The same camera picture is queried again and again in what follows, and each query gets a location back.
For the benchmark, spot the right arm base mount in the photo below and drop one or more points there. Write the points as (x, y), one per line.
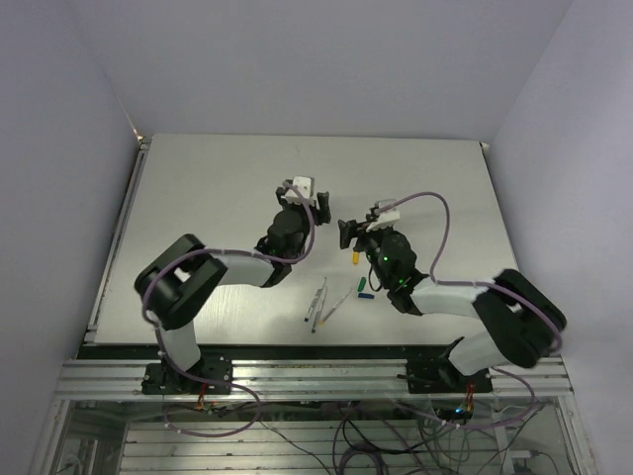
(428, 371)

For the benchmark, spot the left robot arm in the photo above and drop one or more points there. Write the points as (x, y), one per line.
(179, 282)

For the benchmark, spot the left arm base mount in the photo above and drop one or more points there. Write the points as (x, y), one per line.
(161, 379)

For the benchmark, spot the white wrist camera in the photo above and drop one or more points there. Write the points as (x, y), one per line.
(382, 215)
(299, 190)

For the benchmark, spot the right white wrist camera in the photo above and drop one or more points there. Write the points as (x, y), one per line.
(382, 215)

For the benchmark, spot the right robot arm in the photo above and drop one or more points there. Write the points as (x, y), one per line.
(521, 325)

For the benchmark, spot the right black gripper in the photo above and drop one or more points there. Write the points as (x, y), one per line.
(353, 229)

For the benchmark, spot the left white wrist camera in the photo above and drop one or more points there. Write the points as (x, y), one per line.
(299, 190)

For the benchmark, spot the green pen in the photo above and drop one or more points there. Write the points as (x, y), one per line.
(319, 309)

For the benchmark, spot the aluminium frame rails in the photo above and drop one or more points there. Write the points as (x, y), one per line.
(288, 416)

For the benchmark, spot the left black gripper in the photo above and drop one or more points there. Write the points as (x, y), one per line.
(324, 215)

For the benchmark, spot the blue pen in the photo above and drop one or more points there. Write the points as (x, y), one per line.
(312, 307)

